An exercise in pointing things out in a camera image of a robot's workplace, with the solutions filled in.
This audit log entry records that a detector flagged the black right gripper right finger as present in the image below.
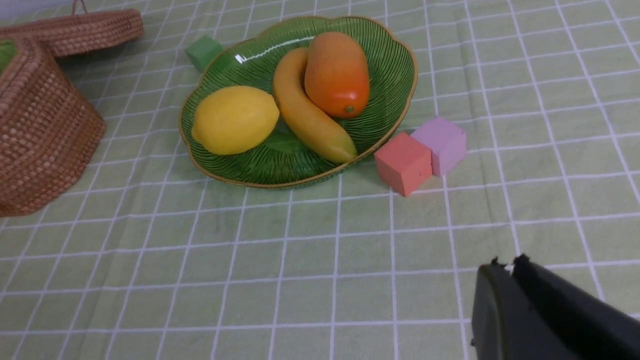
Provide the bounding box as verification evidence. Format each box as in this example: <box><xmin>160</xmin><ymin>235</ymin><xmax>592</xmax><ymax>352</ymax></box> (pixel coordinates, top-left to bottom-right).
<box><xmin>512</xmin><ymin>254</ymin><xmax>640</xmax><ymax>360</ymax></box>

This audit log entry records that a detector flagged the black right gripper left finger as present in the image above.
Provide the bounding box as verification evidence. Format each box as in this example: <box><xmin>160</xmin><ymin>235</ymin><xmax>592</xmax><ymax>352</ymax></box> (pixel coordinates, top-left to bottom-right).
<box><xmin>471</xmin><ymin>258</ymin><xmax>576</xmax><ymax>360</ymax></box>

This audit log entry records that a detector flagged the orange plastic mango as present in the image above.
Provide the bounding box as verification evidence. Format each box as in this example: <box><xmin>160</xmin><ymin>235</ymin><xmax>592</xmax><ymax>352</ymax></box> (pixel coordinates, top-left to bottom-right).
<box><xmin>304</xmin><ymin>32</ymin><xmax>370</xmax><ymax>119</ymax></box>

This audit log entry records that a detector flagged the yellow plastic banana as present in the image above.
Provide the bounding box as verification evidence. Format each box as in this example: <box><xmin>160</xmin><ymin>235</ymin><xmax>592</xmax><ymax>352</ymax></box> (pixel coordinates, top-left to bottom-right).
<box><xmin>272</xmin><ymin>47</ymin><xmax>358</xmax><ymax>164</ymax></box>

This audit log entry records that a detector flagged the yellow plastic lemon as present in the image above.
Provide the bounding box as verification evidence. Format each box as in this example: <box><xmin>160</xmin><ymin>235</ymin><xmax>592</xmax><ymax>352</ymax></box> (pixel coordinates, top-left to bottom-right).
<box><xmin>190</xmin><ymin>85</ymin><xmax>281</xmax><ymax>156</ymax></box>

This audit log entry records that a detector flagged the salmon foam cube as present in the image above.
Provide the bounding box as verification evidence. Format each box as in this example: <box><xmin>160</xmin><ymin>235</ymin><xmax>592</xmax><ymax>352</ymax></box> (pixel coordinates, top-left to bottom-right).
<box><xmin>374</xmin><ymin>132</ymin><xmax>434</xmax><ymax>198</ymax></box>

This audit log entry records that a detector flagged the pink foam cube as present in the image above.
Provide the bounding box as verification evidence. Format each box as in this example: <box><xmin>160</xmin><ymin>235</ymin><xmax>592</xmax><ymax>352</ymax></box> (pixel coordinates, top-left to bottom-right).
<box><xmin>410</xmin><ymin>116</ymin><xmax>467</xmax><ymax>178</ymax></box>

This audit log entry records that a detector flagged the green glass leaf plate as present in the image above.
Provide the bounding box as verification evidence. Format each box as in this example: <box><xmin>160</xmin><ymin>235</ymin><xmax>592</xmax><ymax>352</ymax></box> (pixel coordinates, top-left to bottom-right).
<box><xmin>178</xmin><ymin>15</ymin><xmax>419</xmax><ymax>189</ymax></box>

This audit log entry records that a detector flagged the green checkered tablecloth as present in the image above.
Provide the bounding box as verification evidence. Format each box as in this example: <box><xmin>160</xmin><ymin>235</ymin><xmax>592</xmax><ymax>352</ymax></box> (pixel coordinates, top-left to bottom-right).
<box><xmin>1</xmin><ymin>0</ymin><xmax>640</xmax><ymax>360</ymax></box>

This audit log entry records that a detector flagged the green foam cube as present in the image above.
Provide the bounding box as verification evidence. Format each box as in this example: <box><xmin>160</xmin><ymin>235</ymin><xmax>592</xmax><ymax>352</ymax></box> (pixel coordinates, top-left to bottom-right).
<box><xmin>184</xmin><ymin>34</ymin><xmax>224</xmax><ymax>73</ymax></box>

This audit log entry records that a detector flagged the woven wicker basket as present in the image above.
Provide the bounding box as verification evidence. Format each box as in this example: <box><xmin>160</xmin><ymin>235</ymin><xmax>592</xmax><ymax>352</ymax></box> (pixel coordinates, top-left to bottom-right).
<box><xmin>0</xmin><ymin>8</ymin><xmax>144</xmax><ymax>218</ymax></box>

